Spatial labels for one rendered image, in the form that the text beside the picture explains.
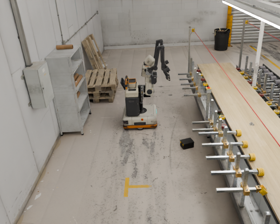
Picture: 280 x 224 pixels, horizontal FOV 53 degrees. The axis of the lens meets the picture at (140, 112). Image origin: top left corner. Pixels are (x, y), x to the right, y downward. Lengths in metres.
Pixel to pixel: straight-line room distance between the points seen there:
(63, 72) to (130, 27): 6.43
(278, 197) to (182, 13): 9.04
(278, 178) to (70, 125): 3.74
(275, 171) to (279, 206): 0.48
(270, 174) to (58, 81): 3.67
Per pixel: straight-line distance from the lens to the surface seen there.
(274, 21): 2.86
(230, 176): 3.38
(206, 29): 11.42
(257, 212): 3.17
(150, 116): 5.38
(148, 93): 5.34
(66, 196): 4.29
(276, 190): 3.03
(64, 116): 5.45
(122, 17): 11.14
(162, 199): 4.03
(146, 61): 5.14
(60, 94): 5.26
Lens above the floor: 2.84
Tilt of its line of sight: 27 degrees down
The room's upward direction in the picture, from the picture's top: 3 degrees counter-clockwise
